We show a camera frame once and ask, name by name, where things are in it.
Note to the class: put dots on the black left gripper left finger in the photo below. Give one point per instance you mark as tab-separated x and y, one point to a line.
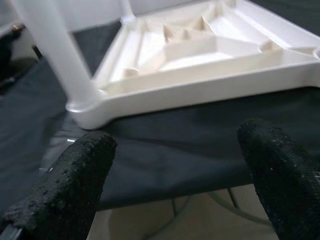
70	187

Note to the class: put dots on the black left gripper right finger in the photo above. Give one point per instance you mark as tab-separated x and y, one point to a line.
287	180

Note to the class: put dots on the white plastic table leg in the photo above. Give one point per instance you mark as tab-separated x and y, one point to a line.
128	10
62	50

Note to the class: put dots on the grey metal curved table leg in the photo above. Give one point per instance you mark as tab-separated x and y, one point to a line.
240	212
175	212

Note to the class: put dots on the black cloth cover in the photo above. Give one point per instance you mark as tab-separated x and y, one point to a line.
175	140

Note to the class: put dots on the white plastic table top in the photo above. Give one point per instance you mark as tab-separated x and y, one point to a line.
200	82

